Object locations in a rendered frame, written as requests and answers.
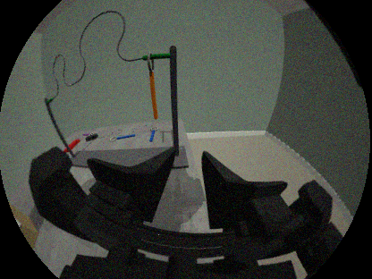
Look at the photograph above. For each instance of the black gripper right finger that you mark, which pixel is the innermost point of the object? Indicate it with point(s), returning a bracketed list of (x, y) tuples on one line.
[(227, 193)]

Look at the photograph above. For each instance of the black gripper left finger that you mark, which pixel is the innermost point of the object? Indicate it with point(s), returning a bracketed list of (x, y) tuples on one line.
[(144, 182)]

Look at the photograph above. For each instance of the orange-handled wire loop tool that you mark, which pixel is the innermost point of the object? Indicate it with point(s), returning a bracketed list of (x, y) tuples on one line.
[(152, 85)]

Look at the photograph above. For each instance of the red rectangular block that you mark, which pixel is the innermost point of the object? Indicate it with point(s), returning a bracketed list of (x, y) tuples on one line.
[(74, 142)]

